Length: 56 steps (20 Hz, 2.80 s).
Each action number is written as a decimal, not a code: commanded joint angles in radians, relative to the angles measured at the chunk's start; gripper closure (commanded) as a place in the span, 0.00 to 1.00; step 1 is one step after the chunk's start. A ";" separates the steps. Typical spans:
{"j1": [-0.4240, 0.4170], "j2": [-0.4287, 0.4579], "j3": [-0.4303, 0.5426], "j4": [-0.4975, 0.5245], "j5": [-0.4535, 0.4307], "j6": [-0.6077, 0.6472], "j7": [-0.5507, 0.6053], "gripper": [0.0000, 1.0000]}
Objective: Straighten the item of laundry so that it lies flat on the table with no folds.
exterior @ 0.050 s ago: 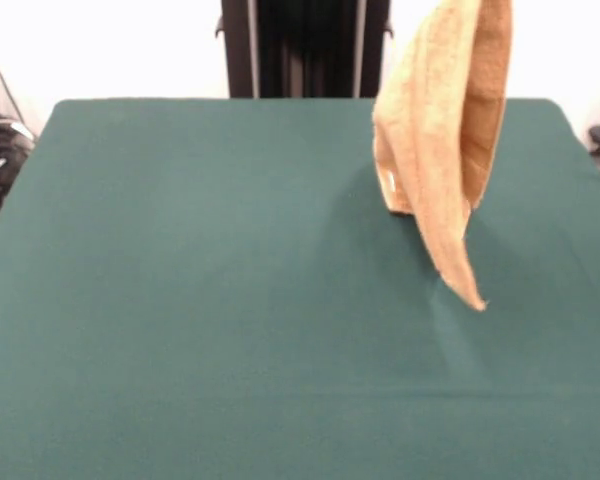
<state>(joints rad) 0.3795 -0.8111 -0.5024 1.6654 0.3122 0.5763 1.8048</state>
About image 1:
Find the orange terry towel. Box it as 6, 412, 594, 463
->
371, 0, 515, 314

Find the dark green table cloth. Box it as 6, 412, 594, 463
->
0, 97, 600, 480

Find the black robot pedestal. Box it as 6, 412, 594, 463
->
213, 0, 395, 99

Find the black equipment with cables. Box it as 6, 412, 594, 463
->
0, 74, 37, 217

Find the white cable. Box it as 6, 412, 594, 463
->
0, 117, 36, 146

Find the thin grey wall cable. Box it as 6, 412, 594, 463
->
0, 44, 24, 124

